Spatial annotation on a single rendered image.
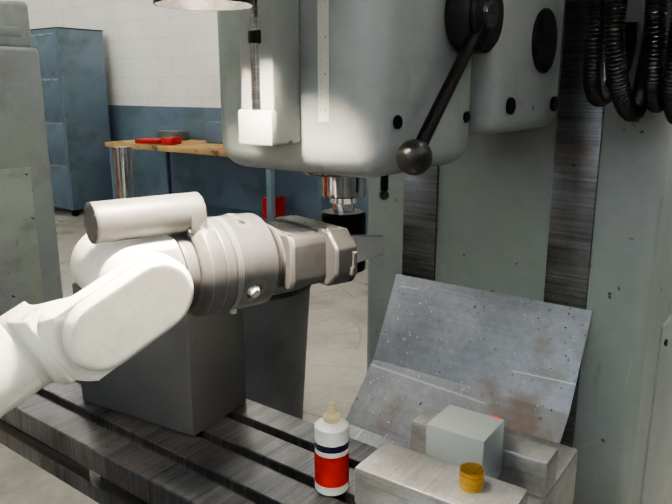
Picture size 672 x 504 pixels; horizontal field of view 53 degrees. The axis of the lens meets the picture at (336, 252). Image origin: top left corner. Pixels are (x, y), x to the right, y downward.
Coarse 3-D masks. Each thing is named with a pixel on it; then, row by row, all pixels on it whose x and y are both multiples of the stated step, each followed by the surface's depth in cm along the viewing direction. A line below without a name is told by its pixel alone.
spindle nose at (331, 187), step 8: (328, 184) 68; (336, 184) 67; (344, 184) 67; (352, 184) 67; (360, 184) 68; (328, 192) 68; (336, 192) 68; (344, 192) 67; (352, 192) 68; (360, 192) 68
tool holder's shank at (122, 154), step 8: (120, 152) 94; (128, 152) 94; (120, 160) 94; (128, 160) 95; (120, 168) 94; (128, 168) 95; (120, 176) 95; (128, 176) 95; (120, 184) 95; (128, 184) 95; (120, 192) 95; (128, 192) 95
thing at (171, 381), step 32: (192, 320) 88; (224, 320) 94; (160, 352) 91; (192, 352) 89; (224, 352) 95; (96, 384) 99; (128, 384) 96; (160, 384) 92; (192, 384) 90; (224, 384) 96; (160, 416) 94; (192, 416) 91
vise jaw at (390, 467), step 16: (384, 448) 67; (400, 448) 67; (368, 464) 64; (384, 464) 64; (400, 464) 64; (416, 464) 64; (432, 464) 64; (448, 464) 64; (368, 480) 63; (384, 480) 62; (400, 480) 62; (416, 480) 62; (432, 480) 62; (448, 480) 62; (496, 480) 62; (368, 496) 64; (384, 496) 63; (400, 496) 62; (416, 496) 61; (432, 496) 60; (448, 496) 59; (464, 496) 59; (480, 496) 59; (496, 496) 59; (512, 496) 59
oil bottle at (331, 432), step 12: (324, 420) 77; (336, 420) 77; (324, 432) 76; (336, 432) 76; (348, 432) 78; (324, 444) 77; (336, 444) 76; (348, 444) 78; (324, 456) 77; (336, 456) 77; (348, 456) 78; (324, 468) 77; (336, 468) 77; (348, 468) 79; (324, 480) 78; (336, 480) 78; (348, 480) 79; (324, 492) 78; (336, 492) 78
